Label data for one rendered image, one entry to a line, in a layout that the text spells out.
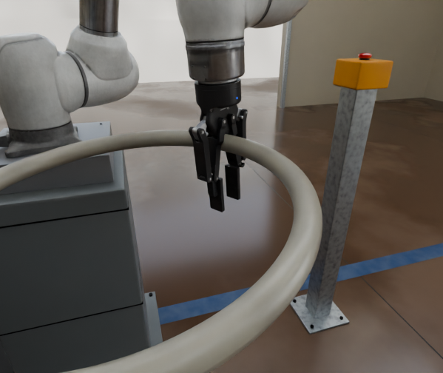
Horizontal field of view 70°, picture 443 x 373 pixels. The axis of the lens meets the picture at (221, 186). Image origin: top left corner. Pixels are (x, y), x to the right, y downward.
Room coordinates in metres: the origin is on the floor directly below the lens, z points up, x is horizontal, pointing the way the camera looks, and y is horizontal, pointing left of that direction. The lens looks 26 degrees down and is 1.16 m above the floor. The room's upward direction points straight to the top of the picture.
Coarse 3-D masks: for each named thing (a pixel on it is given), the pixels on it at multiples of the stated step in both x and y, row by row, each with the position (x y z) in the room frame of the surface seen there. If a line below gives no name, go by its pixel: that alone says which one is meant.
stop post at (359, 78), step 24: (336, 72) 1.07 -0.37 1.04; (360, 72) 0.97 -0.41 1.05; (384, 72) 1.00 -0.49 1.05; (360, 96) 1.00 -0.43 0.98; (336, 120) 1.06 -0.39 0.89; (360, 120) 1.00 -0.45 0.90; (336, 144) 1.04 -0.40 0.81; (360, 144) 1.01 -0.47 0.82; (336, 168) 1.02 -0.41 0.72; (360, 168) 1.02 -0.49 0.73; (336, 192) 1.00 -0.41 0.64; (336, 216) 1.00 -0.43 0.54; (336, 240) 1.00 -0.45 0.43; (336, 264) 1.01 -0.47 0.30; (312, 288) 1.04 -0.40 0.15; (312, 312) 1.01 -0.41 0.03; (336, 312) 1.03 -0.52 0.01
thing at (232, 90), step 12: (204, 84) 0.50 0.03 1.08; (216, 84) 0.50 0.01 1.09; (228, 84) 0.50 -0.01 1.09; (240, 84) 0.52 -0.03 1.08; (204, 96) 0.50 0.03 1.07; (216, 96) 0.49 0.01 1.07; (228, 96) 0.50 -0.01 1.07; (240, 96) 0.52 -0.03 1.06; (204, 108) 0.50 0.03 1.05; (216, 108) 0.51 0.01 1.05; (228, 108) 0.53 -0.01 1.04; (216, 120) 0.51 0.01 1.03; (228, 120) 0.53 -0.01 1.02; (216, 132) 0.51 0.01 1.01; (228, 132) 0.53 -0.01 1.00
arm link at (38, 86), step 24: (0, 48) 0.79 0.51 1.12; (24, 48) 0.79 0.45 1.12; (48, 48) 0.83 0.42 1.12; (0, 72) 0.77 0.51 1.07; (24, 72) 0.77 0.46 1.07; (48, 72) 0.81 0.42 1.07; (72, 72) 0.86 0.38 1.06; (0, 96) 0.77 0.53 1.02; (24, 96) 0.77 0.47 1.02; (48, 96) 0.79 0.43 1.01; (72, 96) 0.85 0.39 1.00; (24, 120) 0.77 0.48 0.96; (48, 120) 0.79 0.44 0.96
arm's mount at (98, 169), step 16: (80, 128) 0.98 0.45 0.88; (96, 128) 0.98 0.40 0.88; (0, 160) 0.71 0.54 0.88; (16, 160) 0.72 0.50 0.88; (80, 160) 0.74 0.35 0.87; (96, 160) 0.75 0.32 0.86; (112, 160) 0.86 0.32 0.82; (32, 176) 0.70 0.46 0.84; (48, 176) 0.71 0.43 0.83; (64, 176) 0.72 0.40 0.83; (80, 176) 0.73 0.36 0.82; (96, 176) 0.74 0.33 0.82; (112, 176) 0.76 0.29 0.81; (0, 192) 0.68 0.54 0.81; (16, 192) 0.69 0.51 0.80
